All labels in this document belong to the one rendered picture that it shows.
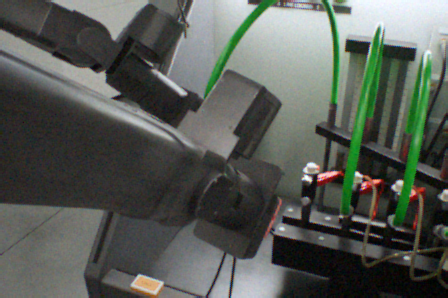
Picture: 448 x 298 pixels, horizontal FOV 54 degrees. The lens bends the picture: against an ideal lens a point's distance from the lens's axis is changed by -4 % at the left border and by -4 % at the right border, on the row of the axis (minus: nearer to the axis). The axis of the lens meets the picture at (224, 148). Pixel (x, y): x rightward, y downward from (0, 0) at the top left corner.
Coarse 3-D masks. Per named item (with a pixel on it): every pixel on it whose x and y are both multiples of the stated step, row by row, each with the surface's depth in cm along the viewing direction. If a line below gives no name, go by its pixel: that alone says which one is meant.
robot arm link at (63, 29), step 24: (0, 0) 53; (24, 0) 54; (48, 0) 56; (0, 24) 54; (24, 24) 54; (48, 24) 55; (72, 24) 56; (96, 24) 58; (48, 48) 57; (72, 48) 57
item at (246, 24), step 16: (272, 0) 70; (320, 0) 80; (256, 16) 68; (240, 32) 67; (336, 32) 87; (224, 48) 67; (336, 48) 89; (224, 64) 67; (336, 64) 92; (336, 80) 94; (336, 96) 96
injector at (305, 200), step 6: (306, 168) 84; (306, 174) 83; (312, 174) 83; (312, 180) 83; (306, 186) 84; (312, 186) 84; (306, 192) 85; (312, 192) 85; (306, 198) 83; (312, 198) 85; (306, 204) 84; (306, 210) 87; (306, 216) 88; (306, 222) 89; (306, 228) 89
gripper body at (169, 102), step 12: (156, 84) 63; (168, 84) 64; (144, 96) 63; (156, 96) 63; (168, 96) 64; (180, 96) 65; (192, 96) 65; (144, 108) 65; (156, 108) 64; (168, 108) 64; (180, 108) 65; (192, 108) 63; (168, 120) 66; (180, 120) 63
